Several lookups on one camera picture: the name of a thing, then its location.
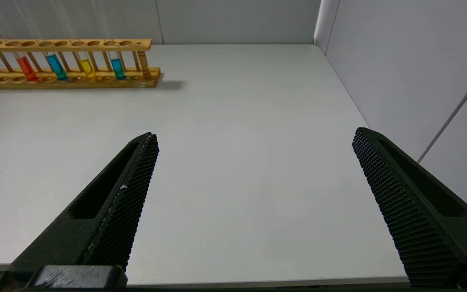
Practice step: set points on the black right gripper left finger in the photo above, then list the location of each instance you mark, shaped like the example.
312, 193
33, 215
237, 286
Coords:
75, 231

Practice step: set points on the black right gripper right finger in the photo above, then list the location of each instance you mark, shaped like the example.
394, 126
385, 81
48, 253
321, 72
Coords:
428, 219

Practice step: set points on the wooden test tube rack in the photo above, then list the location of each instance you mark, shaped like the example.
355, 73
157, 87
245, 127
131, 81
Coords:
95, 82

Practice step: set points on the yellow liquid test tube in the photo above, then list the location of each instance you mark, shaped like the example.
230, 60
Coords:
87, 68

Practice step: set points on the blue-green liquid test tube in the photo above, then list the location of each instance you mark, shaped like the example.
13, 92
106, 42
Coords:
56, 66
117, 68

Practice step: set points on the red liquid test tube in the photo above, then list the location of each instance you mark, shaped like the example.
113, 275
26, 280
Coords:
26, 68

